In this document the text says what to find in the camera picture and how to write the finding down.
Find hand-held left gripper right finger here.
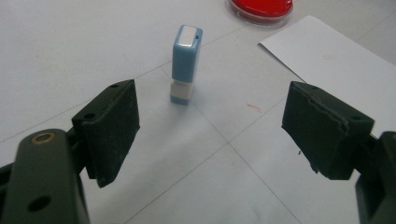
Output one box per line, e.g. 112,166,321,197
281,81,375,181

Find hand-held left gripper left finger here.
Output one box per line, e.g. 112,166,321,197
72,78,141,189

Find round red ink pad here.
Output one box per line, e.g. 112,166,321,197
227,0,294,26

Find blue and white stamp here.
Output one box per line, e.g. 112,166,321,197
169,24,204,106

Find white paper sheet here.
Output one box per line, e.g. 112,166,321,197
258,15,396,138

